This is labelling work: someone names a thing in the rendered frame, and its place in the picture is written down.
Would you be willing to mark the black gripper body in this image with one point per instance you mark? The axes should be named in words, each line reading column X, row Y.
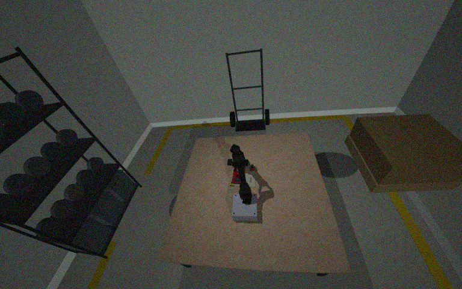
column 230, row 162

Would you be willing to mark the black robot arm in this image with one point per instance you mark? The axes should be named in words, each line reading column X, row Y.
column 239, row 160

